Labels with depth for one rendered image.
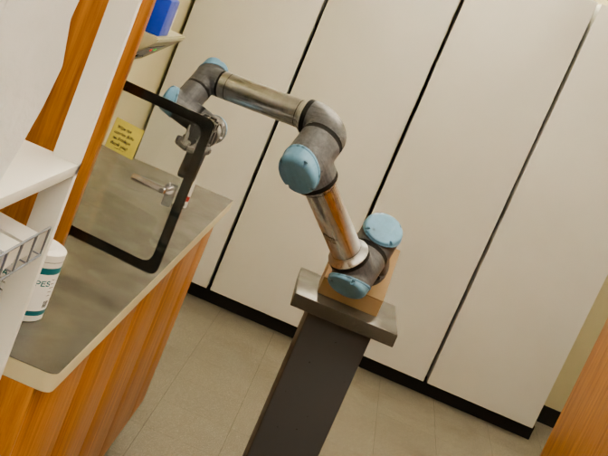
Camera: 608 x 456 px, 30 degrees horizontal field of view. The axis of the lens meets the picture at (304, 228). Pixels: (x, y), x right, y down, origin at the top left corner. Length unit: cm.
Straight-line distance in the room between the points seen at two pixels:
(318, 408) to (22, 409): 142
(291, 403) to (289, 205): 255
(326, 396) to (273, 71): 270
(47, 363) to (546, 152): 399
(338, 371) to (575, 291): 275
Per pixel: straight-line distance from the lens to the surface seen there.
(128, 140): 271
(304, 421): 344
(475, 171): 579
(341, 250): 306
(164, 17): 272
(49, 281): 231
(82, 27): 265
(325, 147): 288
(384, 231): 319
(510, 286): 591
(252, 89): 305
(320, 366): 338
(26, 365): 215
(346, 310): 330
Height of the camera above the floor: 178
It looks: 12 degrees down
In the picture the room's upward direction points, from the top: 23 degrees clockwise
